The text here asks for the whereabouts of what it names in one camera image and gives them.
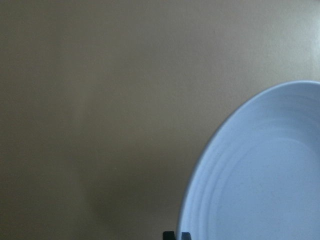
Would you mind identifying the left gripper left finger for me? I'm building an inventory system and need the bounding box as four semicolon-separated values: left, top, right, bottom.
162;231;175;240

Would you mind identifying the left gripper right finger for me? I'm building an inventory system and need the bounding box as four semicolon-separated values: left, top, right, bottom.
181;232;192;240

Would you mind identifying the blue round plate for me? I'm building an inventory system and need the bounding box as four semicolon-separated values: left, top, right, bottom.
175;81;320;240

